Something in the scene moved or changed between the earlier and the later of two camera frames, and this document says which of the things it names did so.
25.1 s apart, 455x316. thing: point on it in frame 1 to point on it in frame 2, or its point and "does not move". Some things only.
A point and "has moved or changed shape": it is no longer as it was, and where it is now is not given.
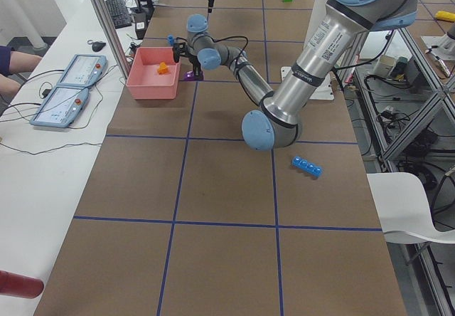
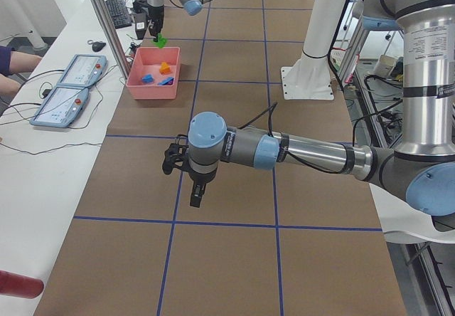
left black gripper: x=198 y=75 to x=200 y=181
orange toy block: x=163 y=68 does not move
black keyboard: x=119 y=12 does not move
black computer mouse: x=97 y=46 does not move
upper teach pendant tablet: x=84 y=70 does not move
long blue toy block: x=308 y=166 has moved or changed shape
